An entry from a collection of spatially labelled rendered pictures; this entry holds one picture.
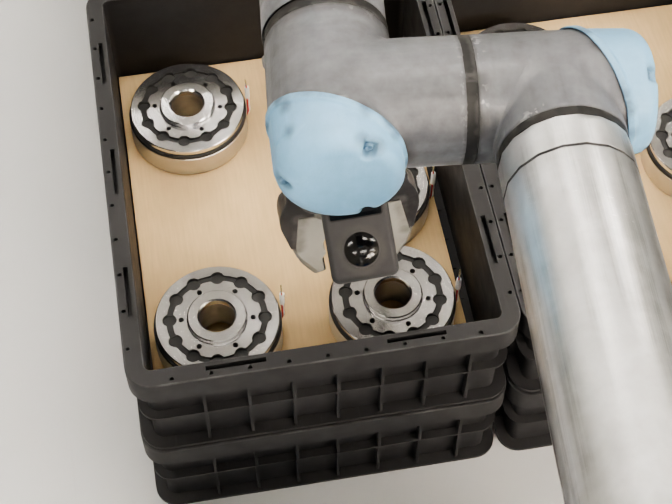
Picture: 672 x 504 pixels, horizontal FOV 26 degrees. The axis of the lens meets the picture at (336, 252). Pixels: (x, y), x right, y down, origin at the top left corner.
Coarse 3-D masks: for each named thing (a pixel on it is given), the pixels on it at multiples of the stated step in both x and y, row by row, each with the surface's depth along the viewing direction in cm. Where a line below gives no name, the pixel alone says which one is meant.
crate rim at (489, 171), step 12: (444, 0) 127; (444, 12) 126; (444, 24) 125; (456, 24) 125; (492, 168) 117; (492, 180) 116; (492, 192) 116; (492, 204) 115; (504, 216) 116; (504, 228) 114; (504, 240) 113; (504, 252) 113; (516, 276) 111; (516, 288) 111; (528, 336) 111
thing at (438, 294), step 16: (400, 256) 121; (416, 256) 120; (416, 272) 120; (432, 272) 120; (336, 288) 119; (352, 288) 119; (432, 288) 119; (448, 288) 119; (336, 304) 118; (352, 304) 118; (432, 304) 118; (448, 304) 118; (336, 320) 118; (352, 320) 117; (368, 320) 117; (416, 320) 117; (432, 320) 118; (448, 320) 117; (352, 336) 116; (368, 336) 116
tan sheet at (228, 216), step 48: (144, 192) 128; (192, 192) 128; (240, 192) 128; (144, 240) 125; (192, 240) 125; (240, 240) 125; (432, 240) 125; (144, 288) 123; (288, 288) 123; (288, 336) 120
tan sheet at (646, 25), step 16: (592, 16) 139; (608, 16) 139; (624, 16) 139; (640, 16) 139; (656, 16) 139; (464, 32) 138; (640, 32) 138; (656, 32) 138; (656, 48) 137; (656, 64) 136; (656, 80) 135; (640, 160) 130; (656, 192) 128; (656, 208) 127; (656, 224) 126
